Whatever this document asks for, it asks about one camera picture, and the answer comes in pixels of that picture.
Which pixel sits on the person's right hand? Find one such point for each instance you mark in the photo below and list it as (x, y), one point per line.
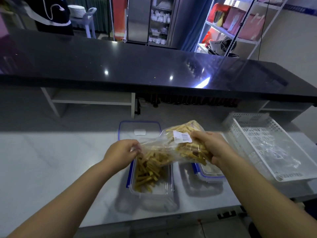
(218, 148)

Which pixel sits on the person's left hand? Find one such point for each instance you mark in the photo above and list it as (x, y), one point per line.
(121, 156)

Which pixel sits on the pile of pale food cubes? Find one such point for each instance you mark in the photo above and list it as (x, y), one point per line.
(209, 169)

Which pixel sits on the clear blue-clipped plastic container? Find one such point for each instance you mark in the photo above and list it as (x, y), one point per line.
(200, 175)
(166, 188)

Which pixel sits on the bag of yellow strip snacks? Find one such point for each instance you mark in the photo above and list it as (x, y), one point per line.
(158, 143)

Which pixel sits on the bag of pale round snacks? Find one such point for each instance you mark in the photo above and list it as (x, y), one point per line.
(275, 153)

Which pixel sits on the person's right forearm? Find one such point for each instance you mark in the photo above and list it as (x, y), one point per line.
(267, 200)

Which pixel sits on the person's left forearm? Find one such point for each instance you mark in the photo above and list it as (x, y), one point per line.
(62, 205)

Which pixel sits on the white perforated plastic basket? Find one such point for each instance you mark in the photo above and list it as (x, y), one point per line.
(237, 143)

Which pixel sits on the black cylindrical canister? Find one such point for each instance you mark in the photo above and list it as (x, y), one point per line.
(138, 106)

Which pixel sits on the black top bar counter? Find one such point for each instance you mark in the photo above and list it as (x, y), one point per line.
(123, 61)

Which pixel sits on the white small appliance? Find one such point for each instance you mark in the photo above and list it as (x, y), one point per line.
(215, 47)

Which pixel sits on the black small appliance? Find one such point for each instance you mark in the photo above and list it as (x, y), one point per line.
(229, 45)

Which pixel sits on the red bucket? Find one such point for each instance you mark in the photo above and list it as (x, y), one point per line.
(206, 38)

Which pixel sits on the white metal shelf rack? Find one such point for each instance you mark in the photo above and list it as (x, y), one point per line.
(218, 28)

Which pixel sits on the blue curtain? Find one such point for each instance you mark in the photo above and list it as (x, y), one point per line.
(195, 29)

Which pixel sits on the wide pink gift bag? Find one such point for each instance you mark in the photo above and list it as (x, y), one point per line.
(251, 28)

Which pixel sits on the narrow pink gift bag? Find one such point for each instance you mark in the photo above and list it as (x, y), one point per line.
(232, 21)

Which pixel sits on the white flat mop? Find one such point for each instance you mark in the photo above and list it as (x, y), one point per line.
(125, 24)

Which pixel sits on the stainless steel dish cabinet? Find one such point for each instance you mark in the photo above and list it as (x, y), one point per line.
(137, 19)

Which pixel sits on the red standing banner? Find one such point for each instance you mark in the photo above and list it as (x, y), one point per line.
(119, 17)

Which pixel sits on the red gift box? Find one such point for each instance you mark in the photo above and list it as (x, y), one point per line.
(211, 9)

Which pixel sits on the pale plastic serving cart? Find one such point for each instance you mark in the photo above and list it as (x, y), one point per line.
(89, 19)

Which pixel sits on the group of white dishes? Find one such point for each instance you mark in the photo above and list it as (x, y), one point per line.
(160, 18)

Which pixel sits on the teal skirted table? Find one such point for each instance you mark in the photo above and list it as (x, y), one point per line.
(99, 14)

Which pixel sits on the stack of white plates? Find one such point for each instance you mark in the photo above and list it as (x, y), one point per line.
(76, 11)

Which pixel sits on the patterned pink gift bag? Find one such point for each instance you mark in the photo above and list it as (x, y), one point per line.
(271, 0)

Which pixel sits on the pink plastic bin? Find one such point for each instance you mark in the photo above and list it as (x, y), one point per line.
(3, 27)

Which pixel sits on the blue-bordered wall poster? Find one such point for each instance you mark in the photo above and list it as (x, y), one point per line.
(302, 11)

